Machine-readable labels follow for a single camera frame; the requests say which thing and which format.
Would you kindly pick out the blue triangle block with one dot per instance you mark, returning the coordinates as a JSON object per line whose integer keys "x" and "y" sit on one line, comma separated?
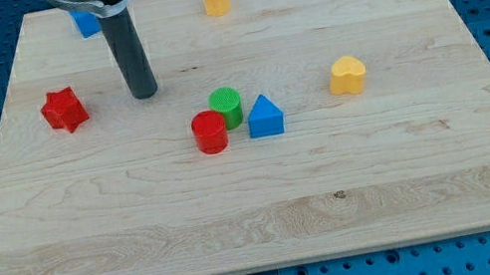
{"x": 265, "y": 119}

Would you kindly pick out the red cylinder block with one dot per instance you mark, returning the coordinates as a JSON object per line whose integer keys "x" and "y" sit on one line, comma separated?
{"x": 209, "y": 129}

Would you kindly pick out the green cylinder block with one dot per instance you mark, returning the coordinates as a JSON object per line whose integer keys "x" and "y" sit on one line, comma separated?
{"x": 227, "y": 102}

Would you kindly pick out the wooden board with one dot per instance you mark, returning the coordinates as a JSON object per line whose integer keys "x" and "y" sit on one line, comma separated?
{"x": 128, "y": 192}

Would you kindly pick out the yellow heart block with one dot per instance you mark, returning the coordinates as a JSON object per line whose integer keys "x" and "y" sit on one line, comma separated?
{"x": 347, "y": 76}

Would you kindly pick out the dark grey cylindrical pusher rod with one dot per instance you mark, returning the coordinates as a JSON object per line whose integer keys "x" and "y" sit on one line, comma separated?
{"x": 123, "y": 40}

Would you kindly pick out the red star block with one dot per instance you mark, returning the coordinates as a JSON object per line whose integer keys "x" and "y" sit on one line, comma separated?
{"x": 63, "y": 110}

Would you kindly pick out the blue cube block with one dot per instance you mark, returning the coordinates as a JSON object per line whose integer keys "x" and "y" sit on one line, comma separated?
{"x": 86, "y": 23}

